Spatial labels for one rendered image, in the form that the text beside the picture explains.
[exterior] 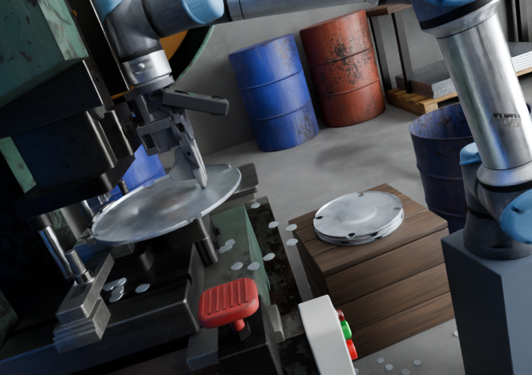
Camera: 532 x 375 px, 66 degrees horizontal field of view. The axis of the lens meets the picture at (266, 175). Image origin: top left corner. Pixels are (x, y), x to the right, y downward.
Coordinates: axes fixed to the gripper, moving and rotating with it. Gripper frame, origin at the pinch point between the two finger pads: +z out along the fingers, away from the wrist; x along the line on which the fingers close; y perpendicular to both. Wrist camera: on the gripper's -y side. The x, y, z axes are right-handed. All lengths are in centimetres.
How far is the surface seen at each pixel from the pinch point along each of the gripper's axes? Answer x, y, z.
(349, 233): -36, -29, 42
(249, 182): 4.2, -8.0, 1.6
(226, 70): -330, -5, 8
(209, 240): 4.5, 2.7, 9.8
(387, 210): -41, -44, 42
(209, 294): 31.7, -0.6, 3.4
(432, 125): -92, -85, 39
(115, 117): 4.7, 9.0, -16.7
